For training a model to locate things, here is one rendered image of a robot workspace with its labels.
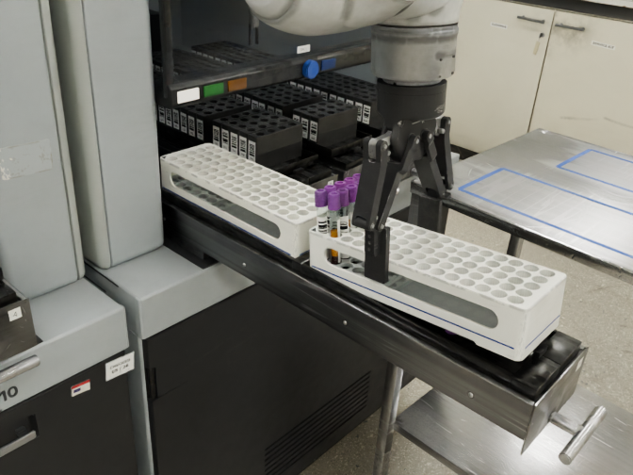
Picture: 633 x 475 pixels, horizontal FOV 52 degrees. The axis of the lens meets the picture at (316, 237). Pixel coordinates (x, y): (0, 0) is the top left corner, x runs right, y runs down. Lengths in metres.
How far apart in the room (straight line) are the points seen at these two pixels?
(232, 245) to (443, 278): 0.33
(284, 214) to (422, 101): 0.27
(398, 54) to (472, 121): 2.73
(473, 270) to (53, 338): 0.52
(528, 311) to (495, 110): 2.68
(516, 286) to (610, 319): 1.74
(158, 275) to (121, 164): 0.17
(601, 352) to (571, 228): 1.26
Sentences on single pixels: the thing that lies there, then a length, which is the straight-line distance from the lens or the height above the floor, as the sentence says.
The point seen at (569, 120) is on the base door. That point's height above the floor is 0.37.
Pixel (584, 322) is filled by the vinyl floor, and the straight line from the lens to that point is 2.38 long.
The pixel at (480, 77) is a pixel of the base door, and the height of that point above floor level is 0.45.
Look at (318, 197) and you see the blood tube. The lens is 0.79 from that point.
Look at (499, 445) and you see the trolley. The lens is 1.42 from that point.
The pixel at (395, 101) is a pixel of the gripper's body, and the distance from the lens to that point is 0.70.
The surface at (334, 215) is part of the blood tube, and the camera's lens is 0.79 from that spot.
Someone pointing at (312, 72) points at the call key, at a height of 0.98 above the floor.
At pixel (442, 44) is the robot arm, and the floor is 1.12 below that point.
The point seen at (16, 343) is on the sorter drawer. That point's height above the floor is 0.75.
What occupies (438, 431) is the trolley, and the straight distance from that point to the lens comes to 1.41.
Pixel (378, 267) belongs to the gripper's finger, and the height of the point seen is 0.87.
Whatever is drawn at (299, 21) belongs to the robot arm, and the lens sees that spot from 0.52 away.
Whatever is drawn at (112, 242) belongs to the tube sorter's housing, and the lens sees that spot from 0.98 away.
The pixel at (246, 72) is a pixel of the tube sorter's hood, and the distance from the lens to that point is 1.01.
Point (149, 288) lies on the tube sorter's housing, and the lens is 0.95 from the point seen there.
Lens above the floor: 1.25
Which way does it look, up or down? 29 degrees down
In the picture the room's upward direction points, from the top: 4 degrees clockwise
